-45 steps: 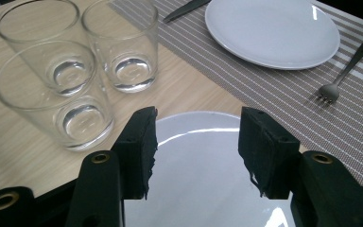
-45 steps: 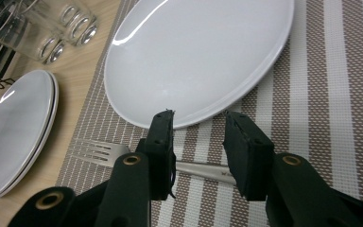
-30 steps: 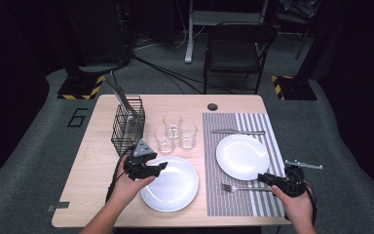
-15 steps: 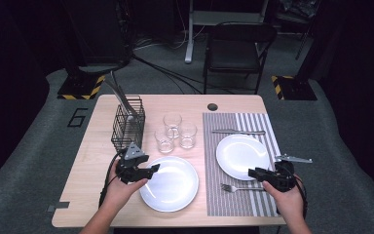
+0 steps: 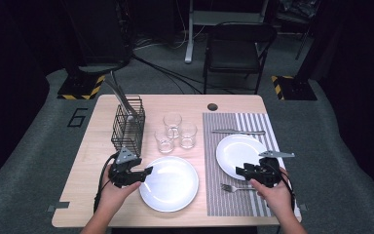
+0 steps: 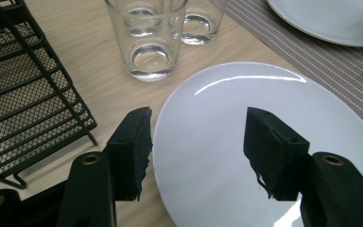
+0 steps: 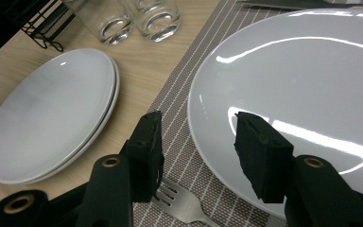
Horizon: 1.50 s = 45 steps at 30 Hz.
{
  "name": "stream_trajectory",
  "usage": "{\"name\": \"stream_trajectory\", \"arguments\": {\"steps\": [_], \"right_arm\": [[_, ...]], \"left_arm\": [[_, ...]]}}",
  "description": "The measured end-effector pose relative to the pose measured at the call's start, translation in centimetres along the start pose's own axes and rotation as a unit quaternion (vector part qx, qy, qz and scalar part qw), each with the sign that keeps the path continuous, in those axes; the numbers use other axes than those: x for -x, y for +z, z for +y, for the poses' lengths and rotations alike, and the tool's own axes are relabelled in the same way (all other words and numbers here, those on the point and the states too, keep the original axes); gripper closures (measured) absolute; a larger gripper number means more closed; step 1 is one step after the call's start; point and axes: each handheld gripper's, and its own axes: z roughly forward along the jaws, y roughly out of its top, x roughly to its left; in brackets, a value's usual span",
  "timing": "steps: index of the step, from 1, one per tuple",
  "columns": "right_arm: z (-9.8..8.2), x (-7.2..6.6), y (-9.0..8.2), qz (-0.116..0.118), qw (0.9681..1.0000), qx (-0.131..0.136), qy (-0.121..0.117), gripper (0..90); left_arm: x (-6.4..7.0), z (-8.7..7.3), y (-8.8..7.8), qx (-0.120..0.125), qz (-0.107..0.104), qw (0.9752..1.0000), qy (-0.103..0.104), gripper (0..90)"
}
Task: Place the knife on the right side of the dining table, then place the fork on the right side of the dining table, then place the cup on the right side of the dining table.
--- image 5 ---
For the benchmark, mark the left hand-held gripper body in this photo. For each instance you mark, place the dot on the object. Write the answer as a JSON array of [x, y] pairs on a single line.
[[123, 174]]

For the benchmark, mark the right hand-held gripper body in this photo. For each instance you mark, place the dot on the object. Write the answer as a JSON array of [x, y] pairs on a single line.
[[268, 172]]

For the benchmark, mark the silver fork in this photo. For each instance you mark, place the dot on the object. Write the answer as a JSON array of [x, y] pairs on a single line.
[[237, 187]]

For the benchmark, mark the white round plate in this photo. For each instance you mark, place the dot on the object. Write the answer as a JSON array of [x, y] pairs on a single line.
[[172, 185], [237, 152]]

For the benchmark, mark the silver table knife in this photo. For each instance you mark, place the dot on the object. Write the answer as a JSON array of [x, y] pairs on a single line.
[[220, 131]]

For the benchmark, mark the person's left hand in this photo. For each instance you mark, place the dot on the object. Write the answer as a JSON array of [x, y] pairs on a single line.
[[113, 198]]

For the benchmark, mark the person's right hand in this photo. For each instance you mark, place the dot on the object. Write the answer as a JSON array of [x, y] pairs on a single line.
[[276, 198]]

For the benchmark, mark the striped grey white placemat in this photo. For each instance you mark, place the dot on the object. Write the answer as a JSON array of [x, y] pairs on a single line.
[[227, 201]]

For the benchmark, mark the clear drinking glass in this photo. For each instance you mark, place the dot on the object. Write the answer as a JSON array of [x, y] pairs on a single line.
[[188, 136], [172, 122], [164, 144]]

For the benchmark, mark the grey tape tab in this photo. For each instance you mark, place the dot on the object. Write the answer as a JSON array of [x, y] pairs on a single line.
[[61, 205], [303, 207]]

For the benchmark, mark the hazard-striped black stand base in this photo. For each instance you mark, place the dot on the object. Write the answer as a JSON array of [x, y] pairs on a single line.
[[297, 89], [78, 87]]

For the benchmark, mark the black folding chair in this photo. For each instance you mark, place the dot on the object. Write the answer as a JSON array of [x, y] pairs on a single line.
[[233, 55]]

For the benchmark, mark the black cabinet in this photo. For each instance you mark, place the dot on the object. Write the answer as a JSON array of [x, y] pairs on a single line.
[[97, 32]]

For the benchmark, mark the crumpled grey plastic sheet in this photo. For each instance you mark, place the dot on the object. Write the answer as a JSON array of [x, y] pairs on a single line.
[[298, 8]]

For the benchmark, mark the white desk frame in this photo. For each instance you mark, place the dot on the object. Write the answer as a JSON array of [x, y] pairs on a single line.
[[188, 39]]

